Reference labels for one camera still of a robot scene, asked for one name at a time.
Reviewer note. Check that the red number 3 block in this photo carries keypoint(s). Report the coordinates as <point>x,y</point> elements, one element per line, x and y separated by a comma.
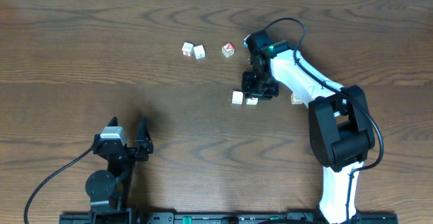
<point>187,49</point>

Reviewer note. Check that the plain drawing wooden block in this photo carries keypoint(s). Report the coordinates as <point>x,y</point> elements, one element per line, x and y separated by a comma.
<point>296,100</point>

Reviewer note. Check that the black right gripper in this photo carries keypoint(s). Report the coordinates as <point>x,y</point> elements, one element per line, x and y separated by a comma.
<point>250,91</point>

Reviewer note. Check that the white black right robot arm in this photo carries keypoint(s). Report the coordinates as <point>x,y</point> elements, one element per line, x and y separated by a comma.
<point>341,130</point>

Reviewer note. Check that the red picture wooden block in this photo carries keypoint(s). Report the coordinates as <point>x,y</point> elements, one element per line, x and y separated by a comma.
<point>252,101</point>

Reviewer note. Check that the blue letter T block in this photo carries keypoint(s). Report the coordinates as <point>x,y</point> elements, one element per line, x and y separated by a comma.
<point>199,51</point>

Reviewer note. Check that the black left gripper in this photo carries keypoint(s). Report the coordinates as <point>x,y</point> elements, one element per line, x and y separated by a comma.
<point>135,153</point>

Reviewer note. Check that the blue letter X block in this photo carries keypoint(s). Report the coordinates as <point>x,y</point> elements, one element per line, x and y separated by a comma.
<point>245,41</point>

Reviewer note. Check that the green letter Z block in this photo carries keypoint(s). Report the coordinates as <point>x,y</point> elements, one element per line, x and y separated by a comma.
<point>237,97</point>

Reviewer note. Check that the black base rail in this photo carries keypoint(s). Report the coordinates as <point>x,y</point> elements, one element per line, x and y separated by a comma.
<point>236,218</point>

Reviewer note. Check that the red letter A block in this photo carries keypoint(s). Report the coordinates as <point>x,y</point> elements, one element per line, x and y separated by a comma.
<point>228,49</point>

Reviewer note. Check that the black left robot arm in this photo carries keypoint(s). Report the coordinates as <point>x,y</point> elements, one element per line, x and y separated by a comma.
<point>108,189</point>

